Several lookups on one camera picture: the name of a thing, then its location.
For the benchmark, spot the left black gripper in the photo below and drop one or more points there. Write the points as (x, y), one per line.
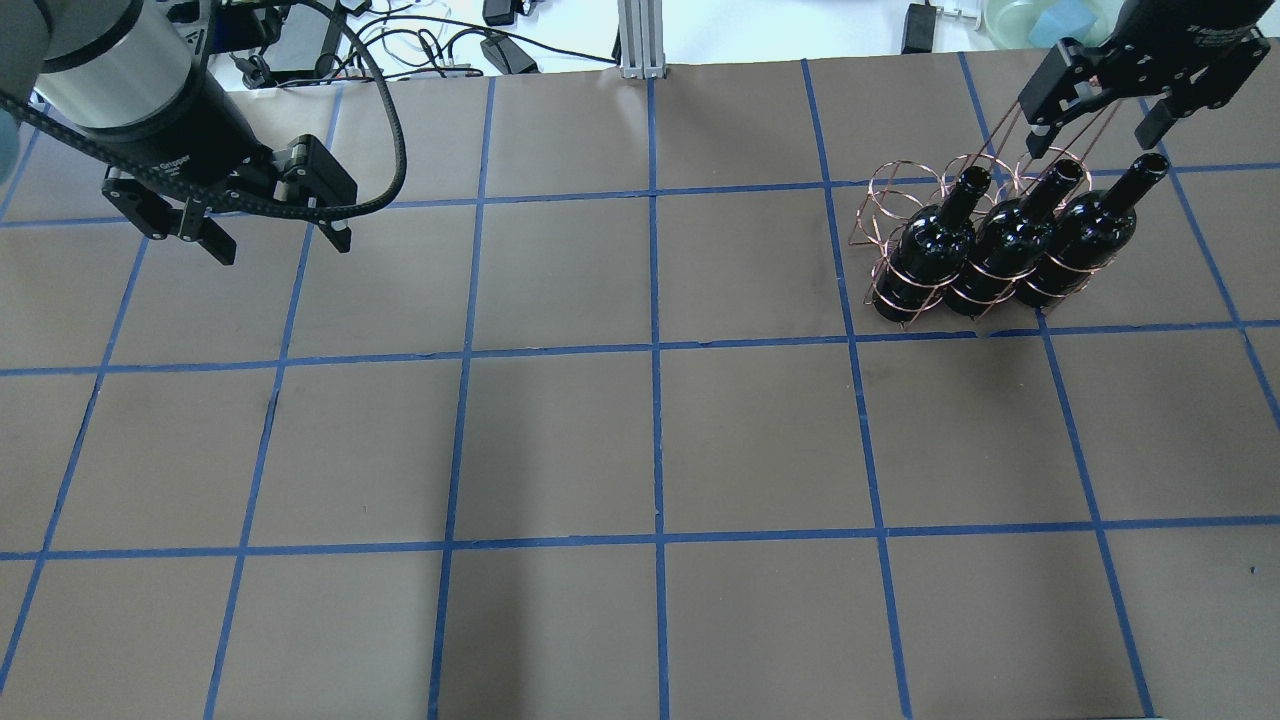
(196, 142)

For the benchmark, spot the black power adapter brick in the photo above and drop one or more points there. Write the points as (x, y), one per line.
(919, 28)

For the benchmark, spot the clear bowl with blue block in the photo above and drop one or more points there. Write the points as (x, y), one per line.
(1029, 24)

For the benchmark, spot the copper wire wine basket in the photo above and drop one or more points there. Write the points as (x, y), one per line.
(898, 188)

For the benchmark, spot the dark wine bottle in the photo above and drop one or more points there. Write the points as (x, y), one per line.
(930, 251)

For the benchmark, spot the dark bottle in basket end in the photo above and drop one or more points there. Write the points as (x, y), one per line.
(1089, 233)

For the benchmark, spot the dark bottle in basket middle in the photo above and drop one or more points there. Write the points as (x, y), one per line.
(1010, 242)

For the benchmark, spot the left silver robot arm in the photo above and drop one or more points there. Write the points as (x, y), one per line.
(123, 77)

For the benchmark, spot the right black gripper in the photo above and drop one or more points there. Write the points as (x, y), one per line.
(1188, 48)

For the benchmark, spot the aluminium frame post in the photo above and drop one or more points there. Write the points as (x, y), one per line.
(640, 32)

